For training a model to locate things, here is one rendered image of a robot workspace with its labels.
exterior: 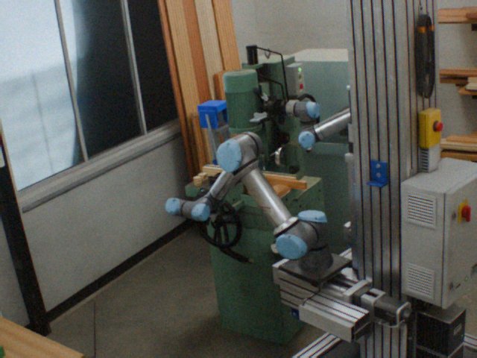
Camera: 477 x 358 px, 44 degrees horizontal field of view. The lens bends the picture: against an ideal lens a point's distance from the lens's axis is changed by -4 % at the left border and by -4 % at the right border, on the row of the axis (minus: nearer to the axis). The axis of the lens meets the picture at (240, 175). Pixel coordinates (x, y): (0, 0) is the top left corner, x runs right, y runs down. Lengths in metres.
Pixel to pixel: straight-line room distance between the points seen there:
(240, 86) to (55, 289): 1.85
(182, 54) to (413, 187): 2.70
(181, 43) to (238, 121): 1.56
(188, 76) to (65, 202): 1.36
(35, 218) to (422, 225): 2.42
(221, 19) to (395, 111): 2.96
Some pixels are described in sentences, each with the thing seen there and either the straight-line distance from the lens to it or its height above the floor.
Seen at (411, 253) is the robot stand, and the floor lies 0.95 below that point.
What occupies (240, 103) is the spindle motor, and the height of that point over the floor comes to 1.36.
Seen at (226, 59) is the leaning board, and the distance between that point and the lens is 5.01.
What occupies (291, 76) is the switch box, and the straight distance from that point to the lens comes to 3.29.
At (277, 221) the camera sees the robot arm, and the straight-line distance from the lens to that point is 2.36.
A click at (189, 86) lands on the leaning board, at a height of 1.18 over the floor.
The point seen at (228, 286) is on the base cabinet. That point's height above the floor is 0.32.
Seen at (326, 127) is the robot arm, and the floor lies 1.30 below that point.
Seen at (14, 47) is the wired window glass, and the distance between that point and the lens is 3.77.
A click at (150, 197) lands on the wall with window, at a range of 4.57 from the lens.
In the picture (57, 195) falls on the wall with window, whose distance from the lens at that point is 3.92.
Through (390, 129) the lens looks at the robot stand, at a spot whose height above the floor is 1.41.
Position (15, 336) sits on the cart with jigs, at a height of 0.53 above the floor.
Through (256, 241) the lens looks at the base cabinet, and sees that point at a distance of 3.22.
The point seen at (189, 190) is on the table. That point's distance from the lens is 3.35.
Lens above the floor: 2.05
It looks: 20 degrees down
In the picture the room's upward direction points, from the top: 7 degrees counter-clockwise
